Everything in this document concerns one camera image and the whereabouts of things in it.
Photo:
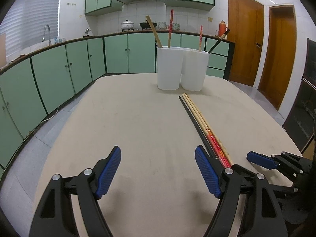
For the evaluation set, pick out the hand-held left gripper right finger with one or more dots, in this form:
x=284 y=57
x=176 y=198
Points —
x=208 y=175

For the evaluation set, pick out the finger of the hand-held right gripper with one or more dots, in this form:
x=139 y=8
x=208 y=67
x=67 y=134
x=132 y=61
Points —
x=284 y=189
x=261 y=159

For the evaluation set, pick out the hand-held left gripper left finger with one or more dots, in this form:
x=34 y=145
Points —
x=108 y=175

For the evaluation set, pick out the white plastic utensil holder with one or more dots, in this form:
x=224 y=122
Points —
x=170 y=66

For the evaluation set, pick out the plain wooden chopstick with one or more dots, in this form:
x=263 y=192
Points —
x=154 y=30

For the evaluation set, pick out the dark glass-front cabinet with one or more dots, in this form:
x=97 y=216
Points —
x=302 y=108

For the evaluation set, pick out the plain wooden door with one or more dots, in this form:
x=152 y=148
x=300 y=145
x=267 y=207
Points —
x=279 y=54

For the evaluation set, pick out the green base cabinet run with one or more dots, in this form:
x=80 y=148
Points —
x=49 y=74

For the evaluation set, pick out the orange thermos flask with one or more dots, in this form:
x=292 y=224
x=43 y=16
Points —
x=222 y=28

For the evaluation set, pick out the clear bottle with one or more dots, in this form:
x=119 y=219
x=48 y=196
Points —
x=60 y=40

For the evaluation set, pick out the small kettle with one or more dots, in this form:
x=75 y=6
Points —
x=87 y=32

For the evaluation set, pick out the white cooking pot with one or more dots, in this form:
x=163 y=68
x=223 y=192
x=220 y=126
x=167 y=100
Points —
x=127 y=25

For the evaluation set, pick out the metal kitchen faucet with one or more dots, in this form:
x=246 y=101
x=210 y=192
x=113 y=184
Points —
x=48 y=33

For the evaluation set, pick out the black wok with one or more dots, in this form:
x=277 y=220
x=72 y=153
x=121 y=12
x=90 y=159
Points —
x=145 y=25

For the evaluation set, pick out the white window blind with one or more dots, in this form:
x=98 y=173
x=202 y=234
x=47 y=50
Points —
x=29 y=19

